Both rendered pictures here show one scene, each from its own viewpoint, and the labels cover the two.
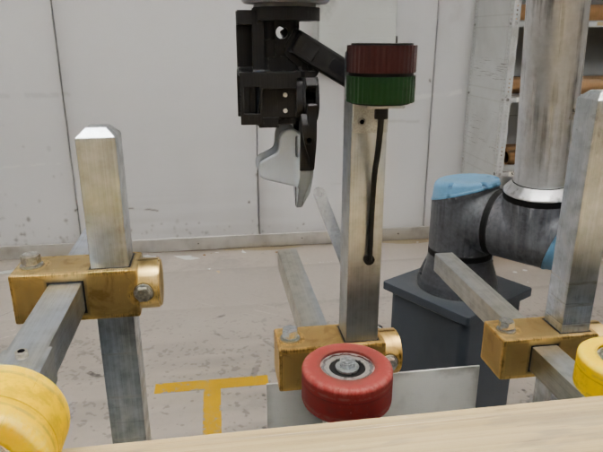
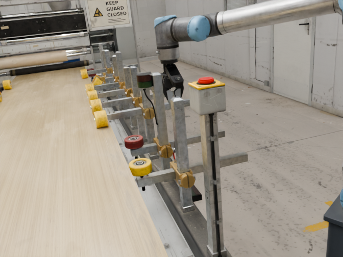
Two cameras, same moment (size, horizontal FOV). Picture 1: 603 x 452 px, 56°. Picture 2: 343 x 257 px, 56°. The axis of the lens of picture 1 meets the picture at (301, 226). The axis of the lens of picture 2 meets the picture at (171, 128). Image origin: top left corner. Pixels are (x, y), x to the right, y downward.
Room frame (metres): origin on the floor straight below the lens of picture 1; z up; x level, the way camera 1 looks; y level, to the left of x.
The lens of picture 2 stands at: (0.45, -1.34, 1.39)
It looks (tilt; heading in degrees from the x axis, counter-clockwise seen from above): 20 degrees down; 83
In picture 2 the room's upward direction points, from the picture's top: 6 degrees counter-clockwise
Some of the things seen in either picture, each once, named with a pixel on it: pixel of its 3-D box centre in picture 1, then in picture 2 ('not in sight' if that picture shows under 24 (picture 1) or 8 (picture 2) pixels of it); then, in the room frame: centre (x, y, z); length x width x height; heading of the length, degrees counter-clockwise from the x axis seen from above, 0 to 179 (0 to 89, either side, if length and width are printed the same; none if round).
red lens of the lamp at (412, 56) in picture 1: (381, 58); (144, 77); (0.51, -0.07, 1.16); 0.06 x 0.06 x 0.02
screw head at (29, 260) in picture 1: (30, 259); not in sight; (0.51, 0.26, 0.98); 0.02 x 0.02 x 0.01
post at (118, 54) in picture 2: not in sight; (123, 86); (0.41, 0.93, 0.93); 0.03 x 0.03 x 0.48; 9
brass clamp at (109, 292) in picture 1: (91, 285); (146, 110); (0.52, 0.21, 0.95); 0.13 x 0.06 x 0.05; 99
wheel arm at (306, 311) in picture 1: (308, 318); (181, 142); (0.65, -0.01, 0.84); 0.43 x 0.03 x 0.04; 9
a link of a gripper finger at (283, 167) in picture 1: (284, 169); (169, 98); (0.61, 0.02, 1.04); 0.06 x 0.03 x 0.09; 99
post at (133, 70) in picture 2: not in sight; (138, 108); (0.48, 0.43, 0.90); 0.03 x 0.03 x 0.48; 9
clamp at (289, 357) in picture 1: (337, 355); (162, 147); (0.55, -0.04, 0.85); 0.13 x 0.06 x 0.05; 99
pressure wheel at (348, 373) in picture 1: (345, 415); (135, 149); (0.44, -0.04, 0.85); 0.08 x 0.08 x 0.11
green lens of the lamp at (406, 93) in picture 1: (380, 88); (145, 83); (0.51, -0.07, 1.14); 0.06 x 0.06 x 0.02
